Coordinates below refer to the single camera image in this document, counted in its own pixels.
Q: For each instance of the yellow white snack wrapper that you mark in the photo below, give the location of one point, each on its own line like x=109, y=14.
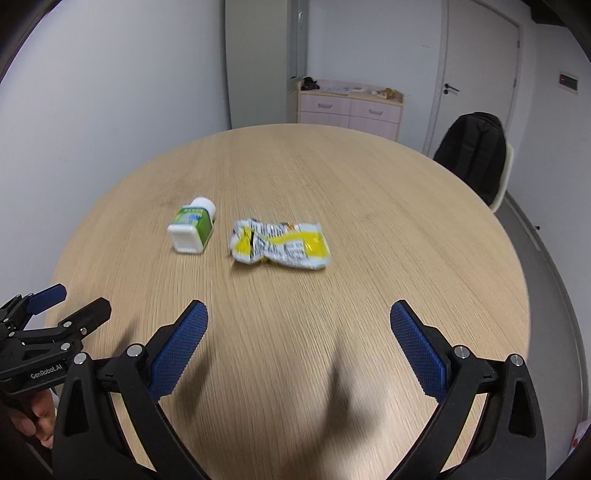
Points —
x=286, y=244

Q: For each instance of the white door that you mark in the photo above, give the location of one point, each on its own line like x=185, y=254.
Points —
x=475, y=69

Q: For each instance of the white bottle green label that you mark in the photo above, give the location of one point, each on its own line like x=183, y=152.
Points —
x=191, y=226

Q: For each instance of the dark wall panel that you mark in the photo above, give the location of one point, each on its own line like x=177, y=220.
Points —
x=568, y=83

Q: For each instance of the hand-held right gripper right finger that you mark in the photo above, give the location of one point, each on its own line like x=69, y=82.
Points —
x=418, y=350

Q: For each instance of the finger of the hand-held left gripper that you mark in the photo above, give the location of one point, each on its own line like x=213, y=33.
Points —
x=46, y=297
x=85, y=321

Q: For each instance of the person's left hand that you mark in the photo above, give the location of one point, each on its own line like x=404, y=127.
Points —
x=39, y=415

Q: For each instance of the brown item on cabinet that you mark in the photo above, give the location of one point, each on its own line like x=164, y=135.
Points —
x=387, y=93

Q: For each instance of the white papers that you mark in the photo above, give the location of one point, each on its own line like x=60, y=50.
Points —
x=341, y=87

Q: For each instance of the black item on cabinet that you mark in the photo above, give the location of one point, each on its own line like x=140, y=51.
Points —
x=309, y=84

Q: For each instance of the white chair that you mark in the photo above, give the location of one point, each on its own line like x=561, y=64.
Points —
x=505, y=180

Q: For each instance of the round wooden table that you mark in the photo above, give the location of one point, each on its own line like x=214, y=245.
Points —
x=323, y=184

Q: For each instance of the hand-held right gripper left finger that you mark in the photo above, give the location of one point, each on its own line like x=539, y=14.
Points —
x=180, y=350

